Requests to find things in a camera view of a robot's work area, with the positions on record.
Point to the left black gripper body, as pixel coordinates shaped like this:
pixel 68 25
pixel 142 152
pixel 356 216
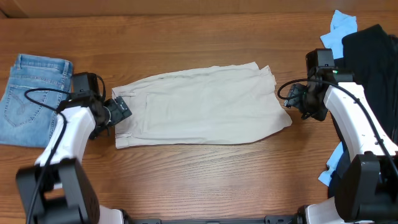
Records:
pixel 112 113

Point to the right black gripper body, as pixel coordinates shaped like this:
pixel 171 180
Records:
pixel 305 102

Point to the beige khaki shorts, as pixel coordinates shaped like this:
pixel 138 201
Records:
pixel 234 104

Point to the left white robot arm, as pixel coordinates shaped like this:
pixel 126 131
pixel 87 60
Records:
pixel 56 189

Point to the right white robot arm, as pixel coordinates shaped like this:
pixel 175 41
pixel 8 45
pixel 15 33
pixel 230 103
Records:
pixel 367 193

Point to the black garment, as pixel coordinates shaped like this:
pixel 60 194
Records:
pixel 372 55

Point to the light blue cloth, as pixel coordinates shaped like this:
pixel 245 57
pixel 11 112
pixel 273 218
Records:
pixel 341 26

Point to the folded blue denim jeans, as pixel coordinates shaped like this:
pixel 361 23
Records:
pixel 33 82

